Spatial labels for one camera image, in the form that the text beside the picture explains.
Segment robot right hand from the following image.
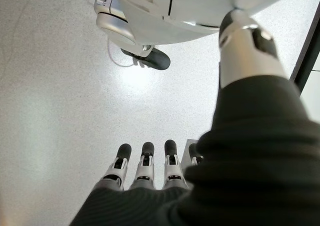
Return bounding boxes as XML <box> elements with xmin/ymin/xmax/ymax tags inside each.
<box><xmin>69</xmin><ymin>9</ymin><xmax>320</xmax><ymax>226</ymax></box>

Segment thin looped cable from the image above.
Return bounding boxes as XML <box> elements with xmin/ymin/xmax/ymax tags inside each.
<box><xmin>106</xmin><ymin>35</ymin><xmax>138</xmax><ymax>68</ymax></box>

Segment white robot body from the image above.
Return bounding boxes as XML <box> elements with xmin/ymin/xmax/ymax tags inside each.
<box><xmin>93</xmin><ymin>0</ymin><xmax>305</xmax><ymax>52</ymax></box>

